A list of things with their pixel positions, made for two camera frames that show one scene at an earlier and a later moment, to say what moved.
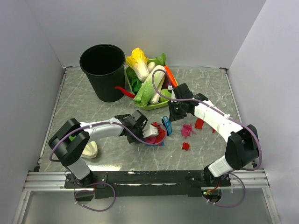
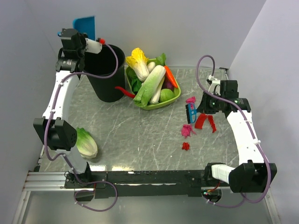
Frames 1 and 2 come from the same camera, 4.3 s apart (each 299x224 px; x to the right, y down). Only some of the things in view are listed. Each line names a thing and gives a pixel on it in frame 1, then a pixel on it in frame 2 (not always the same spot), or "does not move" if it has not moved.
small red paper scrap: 185,146 does not move
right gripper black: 173,116 to 203,107
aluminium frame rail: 252,181 does not move
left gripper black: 131,139 to 82,37
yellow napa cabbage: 138,60 does not move
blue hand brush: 167,124 to 191,112
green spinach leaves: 135,81 does not move
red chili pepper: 125,92 does not move
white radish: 151,66 does not move
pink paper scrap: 187,130 does not move
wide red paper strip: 199,123 does not move
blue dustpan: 159,140 to 86,25
